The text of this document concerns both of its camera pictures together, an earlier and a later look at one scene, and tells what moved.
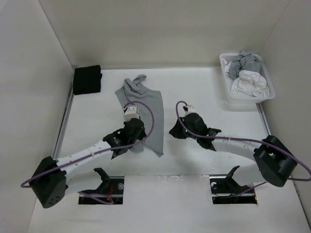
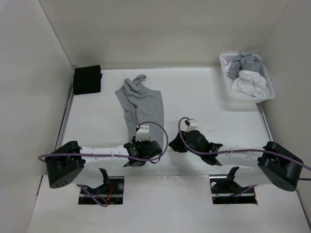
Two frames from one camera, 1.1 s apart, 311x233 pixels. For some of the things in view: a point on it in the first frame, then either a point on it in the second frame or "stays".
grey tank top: [131, 91] stays
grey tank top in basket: [246, 61] stays
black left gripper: [142, 134] to [135, 142]
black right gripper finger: [179, 131] to [179, 144]
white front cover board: [177, 204] stays
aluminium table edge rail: [65, 115] stays
